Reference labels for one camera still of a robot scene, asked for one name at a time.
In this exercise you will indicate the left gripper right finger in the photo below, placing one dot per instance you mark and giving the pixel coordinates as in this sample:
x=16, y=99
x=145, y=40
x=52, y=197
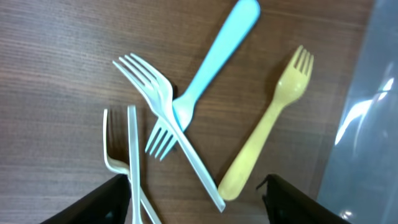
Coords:
x=286, y=204

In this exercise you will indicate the light blue plastic fork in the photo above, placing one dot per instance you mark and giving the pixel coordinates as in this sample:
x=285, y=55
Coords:
x=235, y=28

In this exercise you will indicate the yellow plastic fork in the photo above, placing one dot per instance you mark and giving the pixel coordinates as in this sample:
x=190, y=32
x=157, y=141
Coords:
x=291, y=86

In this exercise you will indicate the white fork thin straight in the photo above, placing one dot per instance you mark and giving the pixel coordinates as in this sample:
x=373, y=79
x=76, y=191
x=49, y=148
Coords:
x=133, y=143

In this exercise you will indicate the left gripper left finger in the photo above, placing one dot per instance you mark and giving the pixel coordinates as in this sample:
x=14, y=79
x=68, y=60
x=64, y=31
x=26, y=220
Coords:
x=106, y=204

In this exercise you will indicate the white fork crossing blue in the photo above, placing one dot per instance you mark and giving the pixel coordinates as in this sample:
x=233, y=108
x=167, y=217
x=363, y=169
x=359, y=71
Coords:
x=158, y=93

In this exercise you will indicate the left clear plastic container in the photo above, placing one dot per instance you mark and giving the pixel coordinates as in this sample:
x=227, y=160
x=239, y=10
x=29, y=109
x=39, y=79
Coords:
x=360, y=180

